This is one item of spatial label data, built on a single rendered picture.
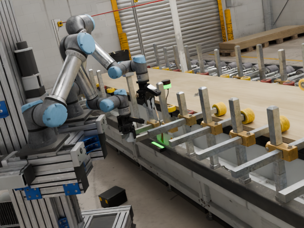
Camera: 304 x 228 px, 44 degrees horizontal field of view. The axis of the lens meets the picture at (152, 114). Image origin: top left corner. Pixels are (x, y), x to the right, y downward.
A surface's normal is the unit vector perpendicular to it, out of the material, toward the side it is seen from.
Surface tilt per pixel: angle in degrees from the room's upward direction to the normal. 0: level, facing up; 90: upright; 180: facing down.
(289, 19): 90
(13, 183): 90
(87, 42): 85
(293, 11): 90
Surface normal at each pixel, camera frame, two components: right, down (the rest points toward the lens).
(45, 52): 0.38, 0.18
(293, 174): -0.87, 0.29
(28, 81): -0.12, 0.30
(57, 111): 0.72, 0.14
